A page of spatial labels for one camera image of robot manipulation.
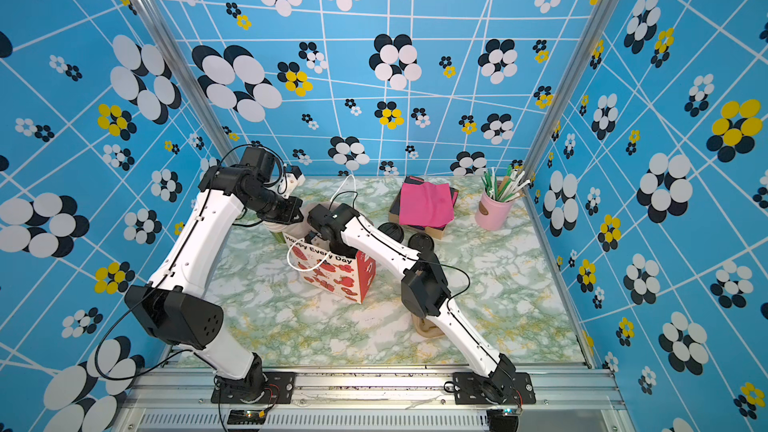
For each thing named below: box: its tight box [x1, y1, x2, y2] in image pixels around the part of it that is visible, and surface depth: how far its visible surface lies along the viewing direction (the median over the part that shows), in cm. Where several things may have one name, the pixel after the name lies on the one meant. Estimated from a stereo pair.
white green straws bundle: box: [481, 165, 531, 202], surface depth 95 cm
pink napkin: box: [399, 181, 458, 227], surface depth 107 cm
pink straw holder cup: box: [474, 191, 515, 231], surface depth 101 cm
